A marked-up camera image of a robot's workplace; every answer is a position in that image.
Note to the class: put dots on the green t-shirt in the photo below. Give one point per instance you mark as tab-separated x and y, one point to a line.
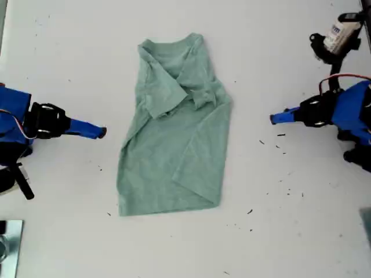
174	150

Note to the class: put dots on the shiny metal plate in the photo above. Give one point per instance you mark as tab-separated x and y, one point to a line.
13	246

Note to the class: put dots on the gripper's black camera stalk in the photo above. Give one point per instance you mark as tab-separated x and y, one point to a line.
25	186
336	69

